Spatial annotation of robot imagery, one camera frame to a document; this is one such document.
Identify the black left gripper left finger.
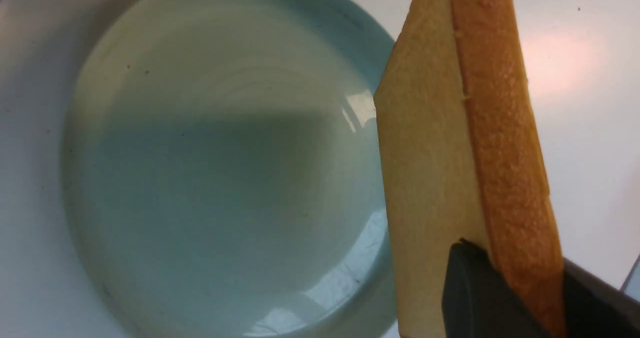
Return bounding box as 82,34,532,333
441,239,550,337

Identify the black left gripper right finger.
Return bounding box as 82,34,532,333
563,259,640,337

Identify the toast slice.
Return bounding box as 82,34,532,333
374,0,568,337

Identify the light blue round plate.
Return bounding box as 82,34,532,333
61,0,397,337

